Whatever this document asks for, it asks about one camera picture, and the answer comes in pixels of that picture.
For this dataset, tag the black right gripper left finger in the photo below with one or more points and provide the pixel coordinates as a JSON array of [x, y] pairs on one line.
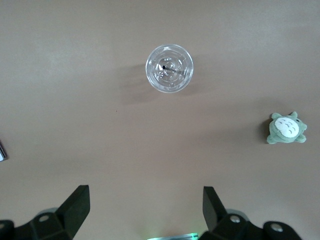
[[72, 207]]

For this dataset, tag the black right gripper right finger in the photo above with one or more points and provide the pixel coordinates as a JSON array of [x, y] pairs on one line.
[[215, 215]]

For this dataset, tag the grey green Totoro plush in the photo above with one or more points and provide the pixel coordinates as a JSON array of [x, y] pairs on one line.
[[285, 128]]

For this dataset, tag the clear plastic cup with lid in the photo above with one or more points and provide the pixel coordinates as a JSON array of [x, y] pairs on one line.
[[170, 68]]

